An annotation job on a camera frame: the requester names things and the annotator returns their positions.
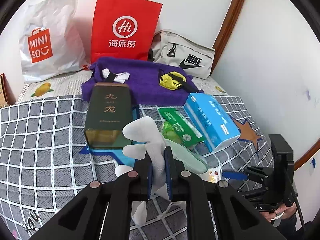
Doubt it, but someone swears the grey Nike waist bag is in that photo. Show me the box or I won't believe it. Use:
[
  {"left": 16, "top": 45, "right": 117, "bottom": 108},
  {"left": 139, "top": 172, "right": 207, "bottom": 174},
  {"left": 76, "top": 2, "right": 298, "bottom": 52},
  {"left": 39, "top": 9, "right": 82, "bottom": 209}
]
[{"left": 151, "top": 30, "right": 215, "bottom": 79}]

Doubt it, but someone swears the light green sock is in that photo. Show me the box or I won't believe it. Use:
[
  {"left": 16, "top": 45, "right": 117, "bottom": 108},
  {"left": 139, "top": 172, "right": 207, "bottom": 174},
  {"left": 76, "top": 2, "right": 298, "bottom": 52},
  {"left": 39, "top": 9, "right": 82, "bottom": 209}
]
[{"left": 165, "top": 139, "right": 209, "bottom": 174}]

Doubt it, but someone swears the fruit print sachet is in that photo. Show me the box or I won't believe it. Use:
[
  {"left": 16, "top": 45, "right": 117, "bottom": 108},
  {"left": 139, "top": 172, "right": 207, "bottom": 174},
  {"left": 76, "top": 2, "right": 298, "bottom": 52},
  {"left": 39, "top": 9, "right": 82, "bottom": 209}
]
[{"left": 206, "top": 168, "right": 221, "bottom": 183}]

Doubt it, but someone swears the blue tissue pack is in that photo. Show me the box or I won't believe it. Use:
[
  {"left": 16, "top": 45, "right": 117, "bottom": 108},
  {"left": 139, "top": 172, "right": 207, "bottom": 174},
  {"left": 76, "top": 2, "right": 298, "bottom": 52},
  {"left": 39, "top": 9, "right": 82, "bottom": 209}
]
[{"left": 183, "top": 93, "right": 240, "bottom": 153}]

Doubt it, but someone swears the green wet wipe packet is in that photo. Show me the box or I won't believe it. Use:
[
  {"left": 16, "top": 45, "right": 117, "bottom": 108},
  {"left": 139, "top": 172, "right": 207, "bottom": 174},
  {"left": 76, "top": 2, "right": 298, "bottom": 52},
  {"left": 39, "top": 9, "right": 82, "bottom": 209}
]
[{"left": 159, "top": 108, "right": 204, "bottom": 148}]

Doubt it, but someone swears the person's right hand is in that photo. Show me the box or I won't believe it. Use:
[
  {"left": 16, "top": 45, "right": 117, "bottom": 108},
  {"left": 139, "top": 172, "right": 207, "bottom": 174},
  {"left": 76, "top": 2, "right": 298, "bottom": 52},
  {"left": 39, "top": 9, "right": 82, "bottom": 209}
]
[{"left": 261, "top": 202, "right": 297, "bottom": 222}]

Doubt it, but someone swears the red Haidilao paper bag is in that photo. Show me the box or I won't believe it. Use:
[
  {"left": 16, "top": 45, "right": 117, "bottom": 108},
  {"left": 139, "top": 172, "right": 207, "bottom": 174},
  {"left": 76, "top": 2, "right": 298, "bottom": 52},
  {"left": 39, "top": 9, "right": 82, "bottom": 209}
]
[{"left": 91, "top": 0, "right": 162, "bottom": 63}]

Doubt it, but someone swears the dark green tea tin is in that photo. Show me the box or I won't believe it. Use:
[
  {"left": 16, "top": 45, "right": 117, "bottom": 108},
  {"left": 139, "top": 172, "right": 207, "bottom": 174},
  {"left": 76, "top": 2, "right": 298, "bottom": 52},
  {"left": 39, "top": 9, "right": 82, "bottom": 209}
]
[{"left": 84, "top": 83, "right": 133, "bottom": 149}]

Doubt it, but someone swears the yellow mesh pouch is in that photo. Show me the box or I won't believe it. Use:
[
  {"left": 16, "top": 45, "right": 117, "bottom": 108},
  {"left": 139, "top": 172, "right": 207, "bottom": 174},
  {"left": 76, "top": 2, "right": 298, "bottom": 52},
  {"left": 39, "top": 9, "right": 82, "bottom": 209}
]
[{"left": 159, "top": 72, "right": 199, "bottom": 93}]

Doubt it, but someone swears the brown wooden door frame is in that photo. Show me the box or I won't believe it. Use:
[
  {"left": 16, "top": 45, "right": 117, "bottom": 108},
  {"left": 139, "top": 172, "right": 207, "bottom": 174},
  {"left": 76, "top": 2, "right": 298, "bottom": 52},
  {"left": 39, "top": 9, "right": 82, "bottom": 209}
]
[{"left": 211, "top": 0, "right": 245, "bottom": 73}]

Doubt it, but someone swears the white Miniso plastic bag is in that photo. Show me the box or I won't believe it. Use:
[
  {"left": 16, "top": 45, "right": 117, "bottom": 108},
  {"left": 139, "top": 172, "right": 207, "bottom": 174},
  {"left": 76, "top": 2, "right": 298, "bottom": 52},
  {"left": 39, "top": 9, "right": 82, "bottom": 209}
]
[{"left": 19, "top": 0, "right": 88, "bottom": 83}]

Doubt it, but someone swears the grey checked tablecloth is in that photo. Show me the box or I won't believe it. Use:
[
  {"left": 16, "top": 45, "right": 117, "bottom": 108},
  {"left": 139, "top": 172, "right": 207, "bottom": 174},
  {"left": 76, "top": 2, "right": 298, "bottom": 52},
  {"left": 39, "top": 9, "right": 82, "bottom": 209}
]
[{"left": 1, "top": 95, "right": 273, "bottom": 239}]

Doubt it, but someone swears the brown patterned box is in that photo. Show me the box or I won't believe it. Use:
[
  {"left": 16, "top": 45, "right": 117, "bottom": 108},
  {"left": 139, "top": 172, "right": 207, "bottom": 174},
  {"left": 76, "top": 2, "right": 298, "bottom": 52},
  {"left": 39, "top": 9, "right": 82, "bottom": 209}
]
[{"left": 0, "top": 73, "right": 16, "bottom": 108}]

